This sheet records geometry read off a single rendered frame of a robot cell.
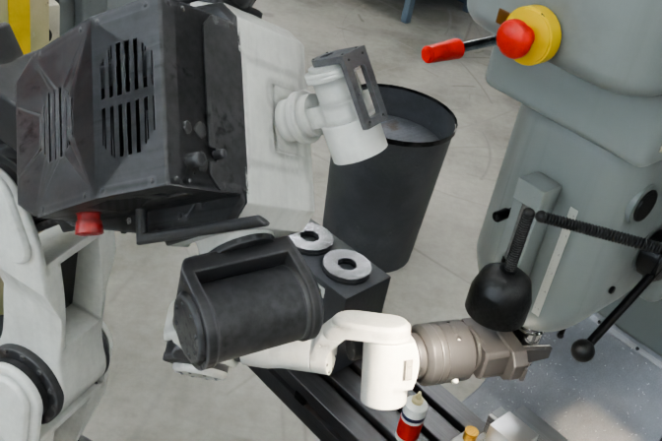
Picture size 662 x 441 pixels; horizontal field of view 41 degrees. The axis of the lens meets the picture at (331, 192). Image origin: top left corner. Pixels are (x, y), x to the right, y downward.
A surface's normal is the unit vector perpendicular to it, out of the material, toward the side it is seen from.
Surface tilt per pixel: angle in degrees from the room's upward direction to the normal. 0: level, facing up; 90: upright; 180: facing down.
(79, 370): 81
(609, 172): 90
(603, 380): 63
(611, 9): 90
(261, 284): 12
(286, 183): 58
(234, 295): 20
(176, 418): 0
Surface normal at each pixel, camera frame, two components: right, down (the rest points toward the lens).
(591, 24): -0.74, 0.24
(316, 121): -0.43, 0.41
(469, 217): 0.17, -0.84
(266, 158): 0.84, -0.14
